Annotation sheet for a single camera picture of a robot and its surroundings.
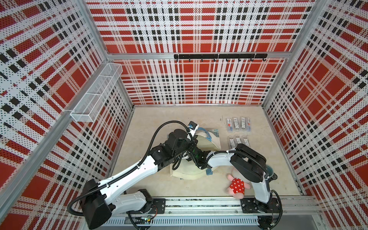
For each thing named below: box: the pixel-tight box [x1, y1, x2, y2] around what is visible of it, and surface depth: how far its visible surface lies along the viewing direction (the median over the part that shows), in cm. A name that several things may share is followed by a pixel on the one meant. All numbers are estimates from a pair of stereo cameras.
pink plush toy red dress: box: [226, 167, 252, 200], surface depth 76 cm
